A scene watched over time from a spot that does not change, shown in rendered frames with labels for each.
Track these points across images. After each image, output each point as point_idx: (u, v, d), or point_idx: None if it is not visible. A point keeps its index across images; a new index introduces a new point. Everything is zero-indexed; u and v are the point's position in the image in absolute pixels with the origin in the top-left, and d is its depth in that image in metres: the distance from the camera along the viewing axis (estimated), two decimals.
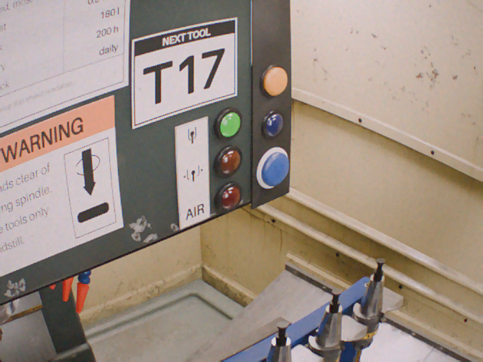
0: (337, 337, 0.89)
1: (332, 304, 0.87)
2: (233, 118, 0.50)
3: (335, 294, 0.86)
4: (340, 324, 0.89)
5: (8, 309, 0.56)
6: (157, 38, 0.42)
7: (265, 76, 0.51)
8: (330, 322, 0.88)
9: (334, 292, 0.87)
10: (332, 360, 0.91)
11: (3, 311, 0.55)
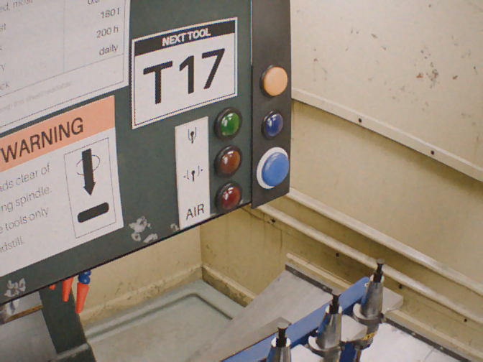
0: (337, 337, 0.89)
1: (332, 305, 0.87)
2: (233, 118, 0.50)
3: (335, 294, 0.86)
4: (340, 325, 0.89)
5: (8, 309, 0.56)
6: (157, 38, 0.42)
7: (265, 76, 0.51)
8: (330, 323, 0.88)
9: (334, 293, 0.87)
10: (332, 361, 0.91)
11: (3, 311, 0.55)
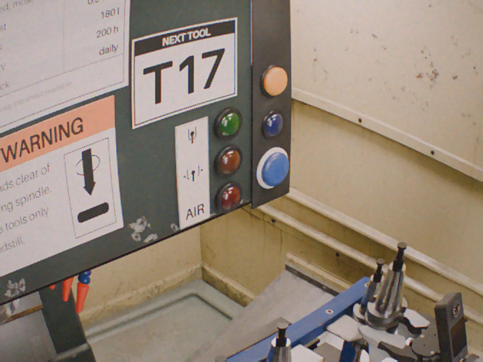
0: (399, 302, 0.77)
1: (397, 261, 0.75)
2: (233, 118, 0.50)
3: (400, 248, 0.74)
4: (402, 286, 0.77)
5: (8, 309, 0.56)
6: (157, 38, 0.42)
7: (265, 76, 0.51)
8: (393, 284, 0.76)
9: (399, 246, 0.74)
10: (391, 332, 0.79)
11: (3, 311, 0.55)
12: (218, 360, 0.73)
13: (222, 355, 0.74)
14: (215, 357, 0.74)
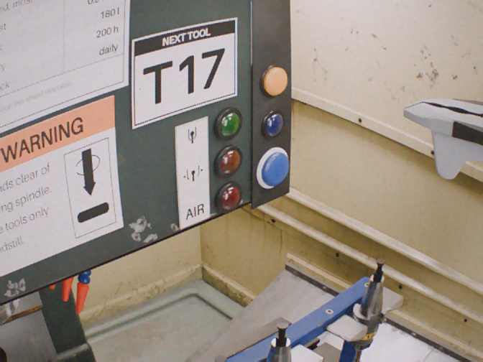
0: None
1: None
2: (233, 118, 0.50)
3: None
4: None
5: (8, 309, 0.56)
6: (157, 38, 0.42)
7: (265, 76, 0.51)
8: None
9: None
10: None
11: (3, 311, 0.55)
12: (218, 360, 0.73)
13: (222, 355, 0.74)
14: (215, 357, 0.74)
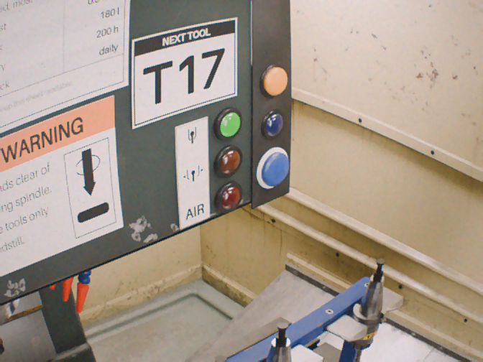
0: None
1: None
2: (233, 118, 0.50)
3: None
4: None
5: (14, 301, 0.57)
6: (157, 38, 0.42)
7: (265, 76, 0.51)
8: None
9: None
10: None
11: (10, 304, 0.56)
12: (218, 360, 0.73)
13: (222, 355, 0.74)
14: (215, 357, 0.74)
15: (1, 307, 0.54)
